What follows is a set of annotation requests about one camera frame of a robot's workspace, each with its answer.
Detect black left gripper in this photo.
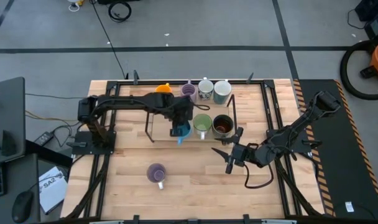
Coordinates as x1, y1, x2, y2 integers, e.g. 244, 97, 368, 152
167, 95, 195, 138

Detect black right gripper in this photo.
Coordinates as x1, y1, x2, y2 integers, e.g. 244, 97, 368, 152
211, 126, 251, 175

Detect dark speckled brown mug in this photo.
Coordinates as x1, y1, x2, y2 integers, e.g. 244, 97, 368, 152
212, 114, 235, 138

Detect green white striped mug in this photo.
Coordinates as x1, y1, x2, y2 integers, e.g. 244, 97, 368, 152
192, 113, 213, 140

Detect lavender ribbed mug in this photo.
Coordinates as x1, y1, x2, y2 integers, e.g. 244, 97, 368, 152
180, 80, 198, 103

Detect yellow mug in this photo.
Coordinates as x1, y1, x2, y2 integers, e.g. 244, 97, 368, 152
154, 82, 173, 94

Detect purple white striped mug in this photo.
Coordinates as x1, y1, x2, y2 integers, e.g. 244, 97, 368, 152
146, 162, 167, 190

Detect white patterned mug blue rim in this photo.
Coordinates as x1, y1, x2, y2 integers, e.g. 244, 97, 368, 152
197, 77, 214, 101

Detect pale teal mug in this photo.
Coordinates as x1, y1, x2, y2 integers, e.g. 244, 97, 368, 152
213, 79, 233, 105

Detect black mat hazard stripe edges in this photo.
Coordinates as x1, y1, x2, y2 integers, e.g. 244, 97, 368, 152
293, 78, 378, 220

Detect black power adapter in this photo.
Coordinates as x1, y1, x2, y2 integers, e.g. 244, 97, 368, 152
33, 131, 55, 146

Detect white printed booklet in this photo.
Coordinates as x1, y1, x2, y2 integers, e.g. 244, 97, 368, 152
39, 166, 68, 215

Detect orange black vacuum cleaner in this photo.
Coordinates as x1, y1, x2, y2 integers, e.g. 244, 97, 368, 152
339, 39, 378, 101

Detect black desk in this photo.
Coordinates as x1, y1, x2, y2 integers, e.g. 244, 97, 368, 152
0, 139, 73, 224

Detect black computer mouse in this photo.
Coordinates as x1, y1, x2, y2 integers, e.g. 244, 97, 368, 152
11, 190, 34, 224

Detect black equipment case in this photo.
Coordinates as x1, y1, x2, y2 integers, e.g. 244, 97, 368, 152
354, 0, 378, 40

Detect wooden shelf black metal frame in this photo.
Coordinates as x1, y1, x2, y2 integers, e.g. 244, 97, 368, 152
144, 91, 239, 145

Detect black aluminium table frame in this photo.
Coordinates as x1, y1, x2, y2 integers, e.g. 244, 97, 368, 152
63, 70, 325, 224

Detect black cable bundle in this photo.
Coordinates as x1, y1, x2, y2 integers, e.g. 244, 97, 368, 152
66, 154, 111, 218
274, 152, 320, 217

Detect long black floor cable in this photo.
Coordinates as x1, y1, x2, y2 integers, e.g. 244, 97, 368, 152
90, 0, 129, 80

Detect tan floor cable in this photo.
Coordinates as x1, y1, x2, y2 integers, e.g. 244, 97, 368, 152
24, 110, 84, 123

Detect coiled black cable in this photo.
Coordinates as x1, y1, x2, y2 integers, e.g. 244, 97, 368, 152
107, 1, 132, 23

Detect thin black floor cable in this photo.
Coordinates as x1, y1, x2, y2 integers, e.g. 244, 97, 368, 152
24, 92, 88, 100

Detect thin black equipment cable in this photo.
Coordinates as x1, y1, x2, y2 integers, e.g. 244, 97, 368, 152
346, 8, 369, 30

